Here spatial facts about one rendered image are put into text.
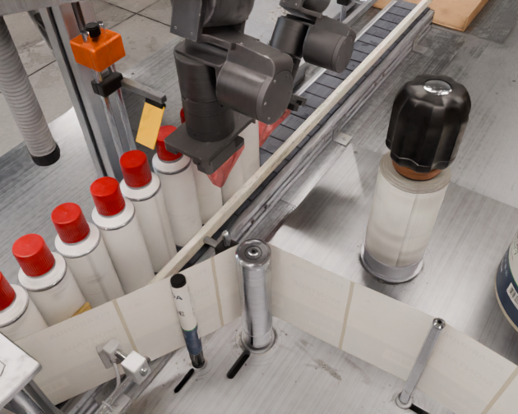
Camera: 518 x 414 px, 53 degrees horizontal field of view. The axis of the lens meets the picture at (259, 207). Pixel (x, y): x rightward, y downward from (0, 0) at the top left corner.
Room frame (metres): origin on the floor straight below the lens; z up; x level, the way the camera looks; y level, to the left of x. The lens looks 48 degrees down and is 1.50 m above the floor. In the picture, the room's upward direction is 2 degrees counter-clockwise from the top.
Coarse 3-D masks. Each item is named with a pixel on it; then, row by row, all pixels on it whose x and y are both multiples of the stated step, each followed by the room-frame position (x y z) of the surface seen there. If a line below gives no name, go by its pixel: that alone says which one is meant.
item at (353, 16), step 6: (366, 0) 1.08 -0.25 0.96; (372, 0) 1.08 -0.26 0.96; (360, 6) 1.06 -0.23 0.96; (366, 6) 1.06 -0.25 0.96; (354, 12) 1.03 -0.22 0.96; (360, 12) 1.04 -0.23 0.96; (348, 18) 1.01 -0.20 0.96; (354, 18) 1.02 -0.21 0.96; (348, 24) 0.99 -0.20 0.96; (300, 66) 0.84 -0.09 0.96; (306, 66) 0.86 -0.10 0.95
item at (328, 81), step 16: (400, 0) 1.24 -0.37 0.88; (384, 16) 1.16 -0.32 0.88; (400, 16) 1.16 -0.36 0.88; (368, 32) 1.09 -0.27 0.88; (384, 32) 1.09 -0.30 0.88; (368, 48) 1.02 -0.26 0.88; (352, 64) 0.96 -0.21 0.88; (320, 80) 0.91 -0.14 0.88; (336, 80) 0.91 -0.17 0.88; (304, 96) 0.86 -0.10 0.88; (320, 96) 0.85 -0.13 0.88; (304, 112) 0.81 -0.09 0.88; (288, 128) 0.76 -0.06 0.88; (272, 144) 0.72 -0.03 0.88; (304, 144) 0.72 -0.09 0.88; (288, 160) 0.67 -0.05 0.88; (272, 176) 0.63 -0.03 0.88; (256, 192) 0.60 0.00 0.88; (240, 208) 0.56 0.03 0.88; (224, 224) 0.53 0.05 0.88; (192, 256) 0.47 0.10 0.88
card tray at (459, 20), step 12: (384, 0) 1.34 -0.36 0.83; (408, 0) 1.33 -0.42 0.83; (420, 0) 1.33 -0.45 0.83; (432, 0) 1.33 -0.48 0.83; (444, 0) 1.32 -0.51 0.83; (456, 0) 1.32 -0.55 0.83; (468, 0) 1.32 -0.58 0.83; (480, 0) 1.25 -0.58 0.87; (444, 12) 1.26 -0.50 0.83; (456, 12) 1.26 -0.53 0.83; (468, 12) 1.25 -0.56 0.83; (444, 24) 1.20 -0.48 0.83; (456, 24) 1.20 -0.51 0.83; (468, 24) 1.19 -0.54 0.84
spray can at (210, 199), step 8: (184, 120) 0.54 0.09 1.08; (200, 176) 0.53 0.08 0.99; (200, 184) 0.53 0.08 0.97; (208, 184) 0.53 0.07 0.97; (200, 192) 0.53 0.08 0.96; (208, 192) 0.53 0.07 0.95; (216, 192) 0.54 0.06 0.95; (200, 200) 0.53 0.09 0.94; (208, 200) 0.53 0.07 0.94; (216, 200) 0.53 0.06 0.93; (200, 208) 0.53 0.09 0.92; (208, 208) 0.53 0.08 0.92; (216, 208) 0.53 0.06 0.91; (208, 216) 0.53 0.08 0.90
